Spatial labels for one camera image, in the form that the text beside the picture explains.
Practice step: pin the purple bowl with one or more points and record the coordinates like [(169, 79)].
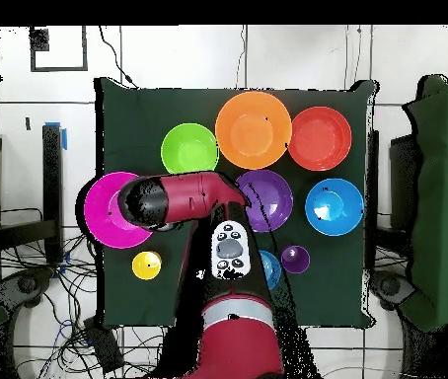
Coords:
[(275, 197)]

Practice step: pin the large orange bowl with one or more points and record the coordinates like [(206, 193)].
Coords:
[(253, 130)]

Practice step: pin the pink bowl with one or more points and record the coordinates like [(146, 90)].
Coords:
[(101, 213)]

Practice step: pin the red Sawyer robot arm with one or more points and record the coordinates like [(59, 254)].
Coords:
[(200, 197)]

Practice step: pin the green bowl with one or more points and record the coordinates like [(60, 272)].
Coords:
[(189, 150)]

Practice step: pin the small blue bowl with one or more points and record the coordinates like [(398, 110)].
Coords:
[(271, 268)]

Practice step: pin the purple cup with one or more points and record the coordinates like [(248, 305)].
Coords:
[(295, 259)]

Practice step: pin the yellow cup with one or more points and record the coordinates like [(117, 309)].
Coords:
[(146, 263)]

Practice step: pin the large blue bowl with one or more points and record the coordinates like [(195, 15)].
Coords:
[(334, 207)]

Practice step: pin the red bowl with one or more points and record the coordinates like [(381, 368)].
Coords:
[(320, 138)]

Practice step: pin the dark green table cloth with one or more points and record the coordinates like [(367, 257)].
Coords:
[(149, 102)]

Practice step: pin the blue tape strip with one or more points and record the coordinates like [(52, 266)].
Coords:
[(64, 140)]

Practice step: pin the black metal stand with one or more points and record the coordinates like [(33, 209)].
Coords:
[(52, 177)]

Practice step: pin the black power strip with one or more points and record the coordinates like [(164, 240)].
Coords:
[(103, 345)]

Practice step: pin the black square frame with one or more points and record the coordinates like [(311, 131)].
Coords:
[(39, 39)]

